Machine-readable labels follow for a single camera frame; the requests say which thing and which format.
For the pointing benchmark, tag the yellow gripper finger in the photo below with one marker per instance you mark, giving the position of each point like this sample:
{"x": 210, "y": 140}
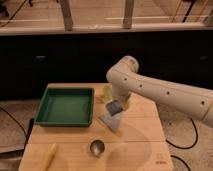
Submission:
{"x": 126, "y": 102}

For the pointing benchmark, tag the blue sponge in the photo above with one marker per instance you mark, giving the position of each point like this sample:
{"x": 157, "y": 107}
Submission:
{"x": 114, "y": 107}

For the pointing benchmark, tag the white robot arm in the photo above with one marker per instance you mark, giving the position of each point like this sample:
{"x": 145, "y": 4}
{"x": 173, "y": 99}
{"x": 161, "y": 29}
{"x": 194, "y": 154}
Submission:
{"x": 194, "y": 101}

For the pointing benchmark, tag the green plastic tray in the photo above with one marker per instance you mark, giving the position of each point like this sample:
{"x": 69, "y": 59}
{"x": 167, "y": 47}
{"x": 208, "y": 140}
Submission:
{"x": 66, "y": 107}

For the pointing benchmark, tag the green translucent cup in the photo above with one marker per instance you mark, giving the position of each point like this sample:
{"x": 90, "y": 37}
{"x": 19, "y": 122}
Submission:
{"x": 107, "y": 93}

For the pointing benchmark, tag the blue triangular cloth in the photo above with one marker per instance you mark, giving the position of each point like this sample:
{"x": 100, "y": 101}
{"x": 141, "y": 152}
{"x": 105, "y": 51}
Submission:
{"x": 111, "y": 121}

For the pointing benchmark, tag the small metal cup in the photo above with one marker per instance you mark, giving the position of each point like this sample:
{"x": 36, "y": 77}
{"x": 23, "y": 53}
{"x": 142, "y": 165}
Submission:
{"x": 97, "y": 148}

